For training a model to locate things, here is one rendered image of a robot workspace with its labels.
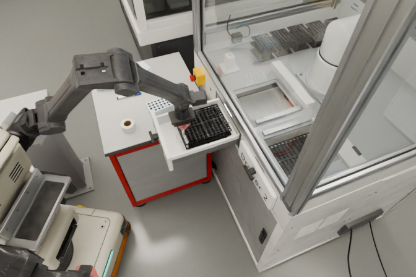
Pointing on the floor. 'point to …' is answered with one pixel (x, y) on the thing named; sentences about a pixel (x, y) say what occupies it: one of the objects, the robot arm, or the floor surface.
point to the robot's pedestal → (52, 148)
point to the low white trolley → (124, 106)
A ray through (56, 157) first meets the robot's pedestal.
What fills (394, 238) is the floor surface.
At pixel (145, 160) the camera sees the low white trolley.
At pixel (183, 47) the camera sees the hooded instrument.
